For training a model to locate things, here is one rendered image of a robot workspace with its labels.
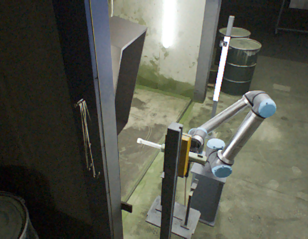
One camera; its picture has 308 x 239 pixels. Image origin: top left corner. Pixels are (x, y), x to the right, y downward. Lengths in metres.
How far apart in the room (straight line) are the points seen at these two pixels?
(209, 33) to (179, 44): 0.50
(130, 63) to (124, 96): 0.43
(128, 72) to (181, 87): 1.84
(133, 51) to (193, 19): 1.59
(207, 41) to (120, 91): 1.70
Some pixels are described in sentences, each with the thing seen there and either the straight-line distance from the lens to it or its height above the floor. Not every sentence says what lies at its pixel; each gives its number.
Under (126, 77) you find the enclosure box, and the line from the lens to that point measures 2.92.
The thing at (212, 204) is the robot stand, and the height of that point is 0.30.
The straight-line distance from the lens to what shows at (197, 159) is 1.70.
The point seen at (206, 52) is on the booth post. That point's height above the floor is 0.91.
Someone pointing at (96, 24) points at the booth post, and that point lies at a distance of 1.34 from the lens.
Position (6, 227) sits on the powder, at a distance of 1.96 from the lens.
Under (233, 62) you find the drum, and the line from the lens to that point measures 4.69.
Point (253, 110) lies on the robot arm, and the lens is 1.97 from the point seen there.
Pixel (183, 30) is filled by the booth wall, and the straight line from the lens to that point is 4.21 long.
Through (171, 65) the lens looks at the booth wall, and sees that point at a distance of 4.47.
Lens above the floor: 2.35
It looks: 34 degrees down
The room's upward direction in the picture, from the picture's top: 2 degrees clockwise
